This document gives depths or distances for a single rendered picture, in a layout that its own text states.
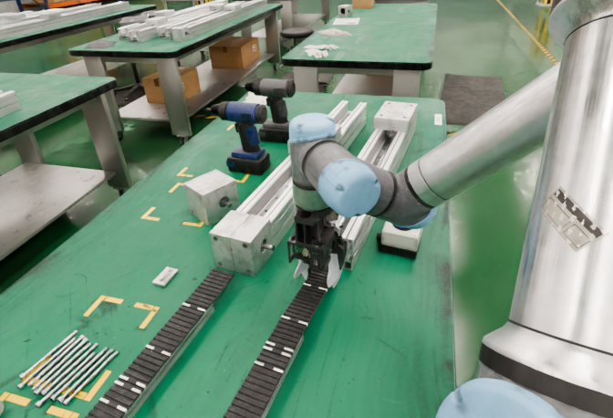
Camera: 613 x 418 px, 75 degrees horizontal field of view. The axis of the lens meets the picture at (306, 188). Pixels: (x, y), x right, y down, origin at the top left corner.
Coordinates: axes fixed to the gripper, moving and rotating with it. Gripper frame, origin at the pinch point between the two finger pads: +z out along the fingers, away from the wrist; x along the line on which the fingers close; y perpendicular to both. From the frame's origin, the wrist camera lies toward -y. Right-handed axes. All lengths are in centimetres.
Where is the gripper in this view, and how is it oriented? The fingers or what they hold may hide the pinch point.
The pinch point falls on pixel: (321, 276)
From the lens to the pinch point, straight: 85.4
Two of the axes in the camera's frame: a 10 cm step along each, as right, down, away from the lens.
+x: 9.2, 1.6, -3.5
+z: 0.4, 8.5, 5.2
